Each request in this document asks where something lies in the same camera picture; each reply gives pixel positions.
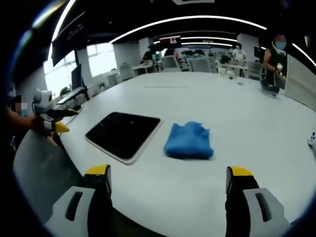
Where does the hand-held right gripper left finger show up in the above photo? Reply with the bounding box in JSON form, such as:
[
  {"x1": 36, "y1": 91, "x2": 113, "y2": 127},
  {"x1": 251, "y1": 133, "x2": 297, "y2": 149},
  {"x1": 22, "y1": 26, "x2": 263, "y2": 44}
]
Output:
[{"x1": 45, "y1": 164, "x2": 115, "y2": 237}]

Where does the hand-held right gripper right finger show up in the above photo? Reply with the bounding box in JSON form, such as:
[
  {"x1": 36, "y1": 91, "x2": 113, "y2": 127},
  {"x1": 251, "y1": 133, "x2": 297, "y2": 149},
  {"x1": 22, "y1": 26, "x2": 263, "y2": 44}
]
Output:
[{"x1": 224, "y1": 165, "x2": 294, "y2": 237}]

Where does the blue cleaning cloth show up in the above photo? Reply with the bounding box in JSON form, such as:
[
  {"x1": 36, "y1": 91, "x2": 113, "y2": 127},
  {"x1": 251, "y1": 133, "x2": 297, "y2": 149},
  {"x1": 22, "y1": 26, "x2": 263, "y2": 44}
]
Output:
[{"x1": 163, "y1": 120, "x2": 215, "y2": 161}]

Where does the black computer monitor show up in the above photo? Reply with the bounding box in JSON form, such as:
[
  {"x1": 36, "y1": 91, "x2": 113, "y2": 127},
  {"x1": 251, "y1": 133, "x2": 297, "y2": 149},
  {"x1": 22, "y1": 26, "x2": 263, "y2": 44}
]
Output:
[{"x1": 71, "y1": 64, "x2": 83, "y2": 91}]

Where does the grey mesh office chair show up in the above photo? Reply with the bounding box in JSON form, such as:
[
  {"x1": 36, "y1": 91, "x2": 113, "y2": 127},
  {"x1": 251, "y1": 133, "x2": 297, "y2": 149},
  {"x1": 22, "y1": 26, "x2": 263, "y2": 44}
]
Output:
[{"x1": 13, "y1": 129, "x2": 86, "y2": 224}]

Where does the large dark hanging screen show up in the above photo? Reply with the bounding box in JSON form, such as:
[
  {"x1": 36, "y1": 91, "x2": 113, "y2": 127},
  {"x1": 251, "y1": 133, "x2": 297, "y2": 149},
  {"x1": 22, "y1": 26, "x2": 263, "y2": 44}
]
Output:
[{"x1": 50, "y1": 11, "x2": 87, "y2": 67}]

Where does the white office chair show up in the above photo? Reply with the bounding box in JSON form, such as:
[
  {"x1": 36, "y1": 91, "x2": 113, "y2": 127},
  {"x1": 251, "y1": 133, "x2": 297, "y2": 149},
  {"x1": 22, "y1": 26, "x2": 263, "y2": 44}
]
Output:
[
  {"x1": 119, "y1": 62, "x2": 136, "y2": 81},
  {"x1": 162, "y1": 55, "x2": 179, "y2": 73},
  {"x1": 188, "y1": 57, "x2": 211, "y2": 74}
]

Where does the white handheld controller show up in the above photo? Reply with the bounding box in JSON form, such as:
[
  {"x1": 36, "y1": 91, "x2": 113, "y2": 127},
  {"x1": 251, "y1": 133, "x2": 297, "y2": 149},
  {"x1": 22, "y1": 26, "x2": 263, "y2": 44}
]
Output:
[{"x1": 306, "y1": 131, "x2": 316, "y2": 152}]

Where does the dark bag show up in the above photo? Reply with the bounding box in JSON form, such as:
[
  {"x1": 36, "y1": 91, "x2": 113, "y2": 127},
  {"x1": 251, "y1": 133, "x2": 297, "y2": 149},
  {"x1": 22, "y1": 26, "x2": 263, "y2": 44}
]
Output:
[{"x1": 260, "y1": 79, "x2": 281, "y2": 97}]

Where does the white desk partition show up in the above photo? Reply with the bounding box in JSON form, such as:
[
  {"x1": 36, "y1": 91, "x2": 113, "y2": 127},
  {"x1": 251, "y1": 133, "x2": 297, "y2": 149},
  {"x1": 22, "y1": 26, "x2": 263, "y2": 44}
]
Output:
[{"x1": 284, "y1": 53, "x2": 316, "y2": 111}]

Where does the curved ceiling light strip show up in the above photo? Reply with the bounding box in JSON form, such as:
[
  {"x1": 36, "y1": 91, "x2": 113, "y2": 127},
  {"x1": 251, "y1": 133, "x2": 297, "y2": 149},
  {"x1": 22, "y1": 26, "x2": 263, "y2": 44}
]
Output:
[{"x1": 110, "y1": 15, "x2": 268, "y2": 44}]

